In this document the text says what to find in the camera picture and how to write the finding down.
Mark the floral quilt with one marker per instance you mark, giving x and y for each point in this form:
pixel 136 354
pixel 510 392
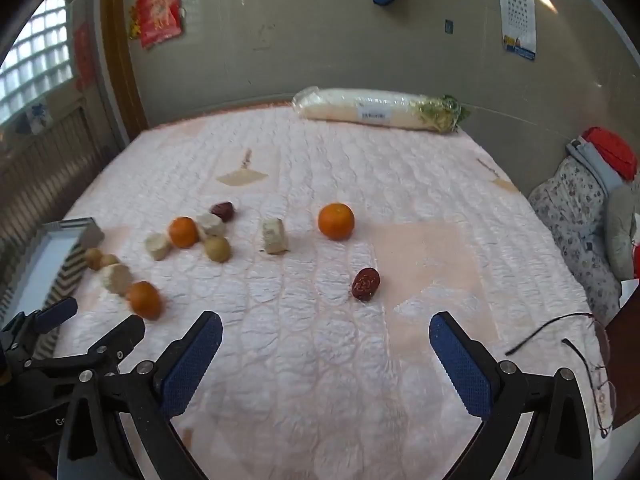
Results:
pixel 570 210

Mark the grey cloth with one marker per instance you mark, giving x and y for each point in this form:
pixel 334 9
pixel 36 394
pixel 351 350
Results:
pixel 620 230

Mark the red wall poster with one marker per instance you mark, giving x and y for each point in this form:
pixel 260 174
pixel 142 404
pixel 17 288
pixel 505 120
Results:
pixel 157 10

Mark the blue flower sticker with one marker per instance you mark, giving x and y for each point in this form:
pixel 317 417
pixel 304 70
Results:
pixel 39 115

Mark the striped-rim white tray box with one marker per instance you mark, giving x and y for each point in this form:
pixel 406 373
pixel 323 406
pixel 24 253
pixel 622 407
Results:
pixel 45 265

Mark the blue-grey cloth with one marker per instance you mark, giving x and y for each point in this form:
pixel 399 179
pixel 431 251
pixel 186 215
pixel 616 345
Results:
pixel 595 167

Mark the metal door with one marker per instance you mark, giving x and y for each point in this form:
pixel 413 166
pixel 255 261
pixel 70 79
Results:
pixel 50 160

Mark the thin-frame eyeglasses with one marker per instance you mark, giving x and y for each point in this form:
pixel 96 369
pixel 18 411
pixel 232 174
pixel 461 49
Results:
pixel 604 400

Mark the gold hanging ornament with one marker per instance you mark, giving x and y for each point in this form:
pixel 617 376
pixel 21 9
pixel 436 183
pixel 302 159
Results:
pixel 133 22

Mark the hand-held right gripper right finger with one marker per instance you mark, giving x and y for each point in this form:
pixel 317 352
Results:
pixel 460 365

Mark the plastic-wrapped white radish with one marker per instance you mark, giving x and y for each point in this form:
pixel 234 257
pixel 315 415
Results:
pixel 350 107

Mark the small blue wall sticker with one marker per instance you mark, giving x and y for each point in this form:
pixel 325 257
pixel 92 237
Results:
pixel 448 26

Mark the orange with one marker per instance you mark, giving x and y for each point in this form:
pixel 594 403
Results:
pixel 145 300
pixel 183 231
pixel 336 221

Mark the wooden cabinet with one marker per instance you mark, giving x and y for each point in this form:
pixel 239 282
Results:
pixel 625 360

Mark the glass block window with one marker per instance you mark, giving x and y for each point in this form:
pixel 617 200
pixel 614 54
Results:
pixel 35 60

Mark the wooden door frame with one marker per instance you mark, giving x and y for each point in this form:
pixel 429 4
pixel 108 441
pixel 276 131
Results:
pixel 117 60

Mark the eye chart poster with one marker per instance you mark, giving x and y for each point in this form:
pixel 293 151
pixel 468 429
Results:
pixel 517 5

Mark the red date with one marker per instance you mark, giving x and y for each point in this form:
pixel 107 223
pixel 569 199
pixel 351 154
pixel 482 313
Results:
pixel 222 211
pixel 366 284

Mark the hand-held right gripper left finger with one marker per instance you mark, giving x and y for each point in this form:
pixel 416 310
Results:
pixel 192 365

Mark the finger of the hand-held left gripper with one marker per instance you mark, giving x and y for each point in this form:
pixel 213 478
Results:
pixel 55 312
pixel 120 337

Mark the pink quilted bedspread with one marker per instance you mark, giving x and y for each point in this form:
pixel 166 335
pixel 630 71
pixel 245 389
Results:
pixel 320 335

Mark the red cloth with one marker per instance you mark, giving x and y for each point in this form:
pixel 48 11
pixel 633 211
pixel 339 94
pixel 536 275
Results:
pixel 612 152

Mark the red window sticker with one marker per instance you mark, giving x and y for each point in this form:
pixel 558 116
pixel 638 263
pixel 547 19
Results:
pixel 84 55

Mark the brown longan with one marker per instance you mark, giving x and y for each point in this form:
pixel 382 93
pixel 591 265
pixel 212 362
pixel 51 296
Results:
pixel 217 249
pixel 110 261
pixel 93 258

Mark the beige cut yam chunk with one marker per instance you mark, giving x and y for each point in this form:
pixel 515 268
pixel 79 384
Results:
pixel 210 225
pixel 275 235
pixel 157 246
pixel 116 277

